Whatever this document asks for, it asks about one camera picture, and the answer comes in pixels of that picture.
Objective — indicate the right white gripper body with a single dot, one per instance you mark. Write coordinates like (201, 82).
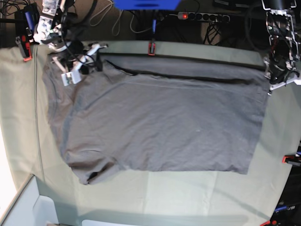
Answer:
(74, 66)

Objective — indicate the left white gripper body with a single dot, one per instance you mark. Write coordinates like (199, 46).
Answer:
(279, 77)

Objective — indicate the grey t-shirt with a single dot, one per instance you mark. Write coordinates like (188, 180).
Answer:
(156, 114)

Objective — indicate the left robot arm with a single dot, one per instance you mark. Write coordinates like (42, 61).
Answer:
(283, 60)

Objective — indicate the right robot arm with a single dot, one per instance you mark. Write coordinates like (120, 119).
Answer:
(60, 30)

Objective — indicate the red black clamp top centre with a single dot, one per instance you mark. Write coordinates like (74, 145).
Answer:
(152, 44)

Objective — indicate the red black clamp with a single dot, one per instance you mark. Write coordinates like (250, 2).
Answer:
(152, 44)
(24, 30)

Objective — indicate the red black clamp top left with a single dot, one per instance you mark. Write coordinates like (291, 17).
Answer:
(24, 30)

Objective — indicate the red black clamp right edge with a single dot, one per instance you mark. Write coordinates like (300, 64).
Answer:
(294, 160)

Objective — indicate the black power strip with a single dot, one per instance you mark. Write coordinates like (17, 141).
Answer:
(204, 17)

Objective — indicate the red clamp bottom right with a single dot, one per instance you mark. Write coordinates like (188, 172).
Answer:
(270, 223)

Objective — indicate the white storage bin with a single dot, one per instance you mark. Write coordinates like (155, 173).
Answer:
(29, 207)

